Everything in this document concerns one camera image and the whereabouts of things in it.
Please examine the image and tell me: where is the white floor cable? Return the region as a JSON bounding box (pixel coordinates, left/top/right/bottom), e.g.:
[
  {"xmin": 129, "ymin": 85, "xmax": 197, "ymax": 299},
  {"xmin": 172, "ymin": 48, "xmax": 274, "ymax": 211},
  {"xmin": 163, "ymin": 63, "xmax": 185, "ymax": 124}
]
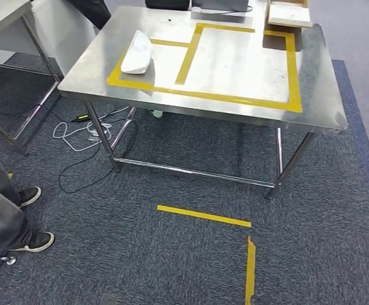
[{"xmin": 52, "ymin": 119, "xmax": 113, "ymax": 153}]

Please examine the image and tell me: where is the white plastic car part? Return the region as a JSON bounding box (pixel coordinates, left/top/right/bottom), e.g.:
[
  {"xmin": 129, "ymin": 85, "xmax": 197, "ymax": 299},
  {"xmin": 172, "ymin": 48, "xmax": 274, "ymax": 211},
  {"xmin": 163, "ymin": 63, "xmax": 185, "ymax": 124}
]
[{"xmin": 120, "ymin": 30, "xmax": 154, "ymax": 76}]

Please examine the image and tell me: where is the black case with yellow label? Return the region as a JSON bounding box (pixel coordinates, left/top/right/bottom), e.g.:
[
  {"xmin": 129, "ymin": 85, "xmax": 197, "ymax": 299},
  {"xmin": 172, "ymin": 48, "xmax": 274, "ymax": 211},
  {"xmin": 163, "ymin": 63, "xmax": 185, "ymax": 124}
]
[{"xmin": 144, "ymin": 0, "xmax": 191, "ymax": 11}]

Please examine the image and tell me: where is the yellow tape outline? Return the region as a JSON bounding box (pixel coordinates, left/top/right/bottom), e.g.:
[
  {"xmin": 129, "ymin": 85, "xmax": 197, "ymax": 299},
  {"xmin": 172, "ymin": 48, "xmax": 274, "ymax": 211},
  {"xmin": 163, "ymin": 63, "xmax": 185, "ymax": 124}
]
[{"xmin": 107, "ymin": 23, "xmax": 303, "ymax": 114}]

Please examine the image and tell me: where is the long yellow floor tape strip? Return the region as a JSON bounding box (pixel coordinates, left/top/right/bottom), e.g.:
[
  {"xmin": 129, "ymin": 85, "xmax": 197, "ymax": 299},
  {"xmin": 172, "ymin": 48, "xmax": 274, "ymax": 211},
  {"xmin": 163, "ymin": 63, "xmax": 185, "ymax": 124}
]
[{"xmin": 157, "ymin": 205, "xmax": 252, "ymax": 229}]

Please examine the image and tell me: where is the black floor cable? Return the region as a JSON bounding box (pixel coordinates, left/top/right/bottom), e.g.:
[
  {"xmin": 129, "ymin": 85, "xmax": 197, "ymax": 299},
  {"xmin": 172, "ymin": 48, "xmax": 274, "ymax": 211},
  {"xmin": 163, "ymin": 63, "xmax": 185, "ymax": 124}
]
[{"xmin": 59, "ymin": 105, "xmax": 138, "ymax": 195}]

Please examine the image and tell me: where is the cardboard box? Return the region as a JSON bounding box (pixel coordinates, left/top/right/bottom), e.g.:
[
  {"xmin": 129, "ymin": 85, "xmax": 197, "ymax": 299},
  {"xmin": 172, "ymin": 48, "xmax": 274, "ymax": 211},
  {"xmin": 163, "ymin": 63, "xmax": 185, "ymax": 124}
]
[{"xmin": 266, "ymin": 0, "xmax": 313, "ymax": 29}]

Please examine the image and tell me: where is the person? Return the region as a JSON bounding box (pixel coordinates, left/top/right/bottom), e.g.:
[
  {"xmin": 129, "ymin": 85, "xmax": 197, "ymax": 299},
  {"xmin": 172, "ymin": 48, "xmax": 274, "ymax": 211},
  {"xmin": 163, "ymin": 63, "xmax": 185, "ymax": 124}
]
[{"xmin": 0, "ymin": 140, "xmax": 55, "ymax": 254}]

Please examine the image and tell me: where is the black chair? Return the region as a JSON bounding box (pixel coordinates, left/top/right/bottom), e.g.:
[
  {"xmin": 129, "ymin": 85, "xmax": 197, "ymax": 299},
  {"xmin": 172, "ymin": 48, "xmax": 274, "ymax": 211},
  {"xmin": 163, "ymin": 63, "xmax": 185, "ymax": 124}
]
[{"xmin": 64, "ymin": 0, "xmax": 112, "ymax": 31}]

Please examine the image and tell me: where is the white board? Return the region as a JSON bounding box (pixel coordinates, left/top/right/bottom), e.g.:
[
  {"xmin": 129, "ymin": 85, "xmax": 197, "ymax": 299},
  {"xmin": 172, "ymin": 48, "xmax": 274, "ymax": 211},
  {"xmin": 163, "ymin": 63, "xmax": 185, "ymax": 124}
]
[{"xmin": 268, "ymin": 3, "xmax": 313, "ymax": 29}]

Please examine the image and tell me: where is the black laptop cable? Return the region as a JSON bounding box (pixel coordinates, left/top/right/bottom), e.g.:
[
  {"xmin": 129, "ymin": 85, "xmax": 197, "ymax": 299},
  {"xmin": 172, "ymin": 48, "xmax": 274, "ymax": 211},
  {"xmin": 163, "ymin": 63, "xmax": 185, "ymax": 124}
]
[{"xmin": 200, "ymin": 6, "xmax": 254, "ymax": 15}]

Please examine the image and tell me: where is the grey laptop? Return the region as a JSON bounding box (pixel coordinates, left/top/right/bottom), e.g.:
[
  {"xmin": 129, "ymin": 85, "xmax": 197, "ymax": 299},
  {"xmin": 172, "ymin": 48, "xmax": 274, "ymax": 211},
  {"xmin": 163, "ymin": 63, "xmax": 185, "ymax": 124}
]
[{"xmin": 191, "ymin": 0, "xmax": 253, "ymax": 14}]

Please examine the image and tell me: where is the steel workbench table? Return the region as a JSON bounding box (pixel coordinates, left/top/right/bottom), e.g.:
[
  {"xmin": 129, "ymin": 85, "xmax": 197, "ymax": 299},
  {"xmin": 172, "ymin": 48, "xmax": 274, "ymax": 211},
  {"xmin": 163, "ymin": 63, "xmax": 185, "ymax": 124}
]
[{"xmin": 58, "ymin": 4, "xmax": 348, "ymax": 200}]

